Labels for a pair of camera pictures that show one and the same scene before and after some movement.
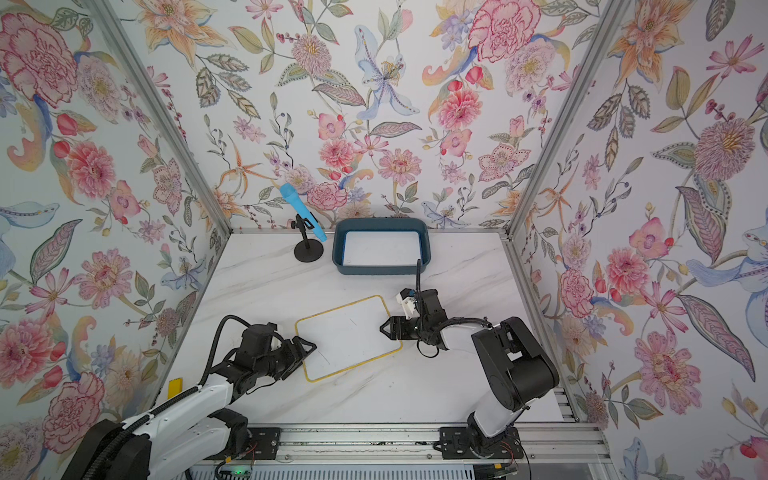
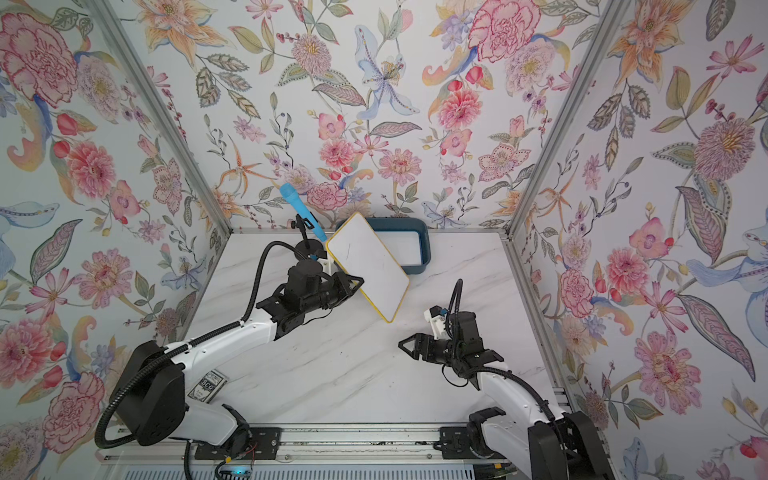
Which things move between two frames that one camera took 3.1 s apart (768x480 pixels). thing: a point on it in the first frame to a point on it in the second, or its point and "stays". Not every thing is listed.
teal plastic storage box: [379, 224] to [405, 239]
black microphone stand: [308, 249] stays
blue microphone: [290, 192] stays
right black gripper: [398, 326] to [420, 345]
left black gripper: [294, 362] to [343, 297]
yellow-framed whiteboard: [347, 337] to [363, 254]
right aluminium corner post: [610, 16] stays
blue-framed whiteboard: [382, 248] stays
